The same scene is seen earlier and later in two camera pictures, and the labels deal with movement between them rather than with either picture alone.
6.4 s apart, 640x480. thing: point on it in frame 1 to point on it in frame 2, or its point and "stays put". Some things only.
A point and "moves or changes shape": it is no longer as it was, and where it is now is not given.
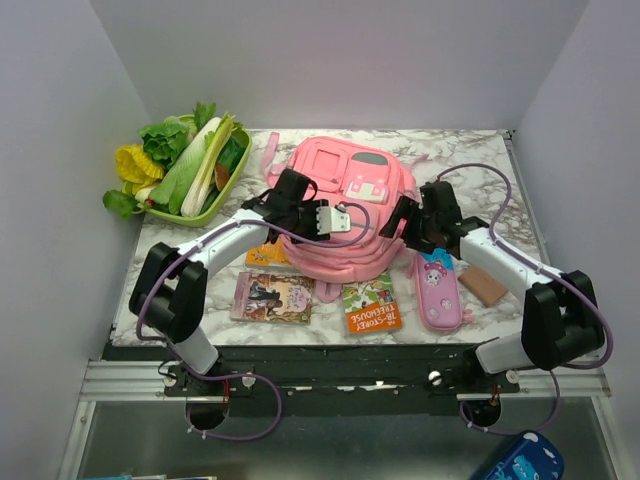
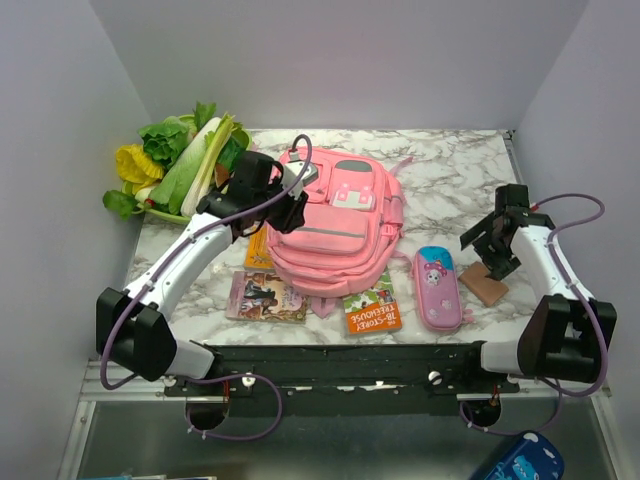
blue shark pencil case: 535,456 stays put
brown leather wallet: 483,285 stays put
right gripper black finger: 409,209 to 476,231
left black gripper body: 303,220 to 284,218
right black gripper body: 426,225 to 495,255
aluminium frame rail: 125,381 stays put
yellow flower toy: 135,166 stays put
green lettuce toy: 163,141 stays put
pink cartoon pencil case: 439,292 stays put
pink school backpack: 363,182 moves or changes shape
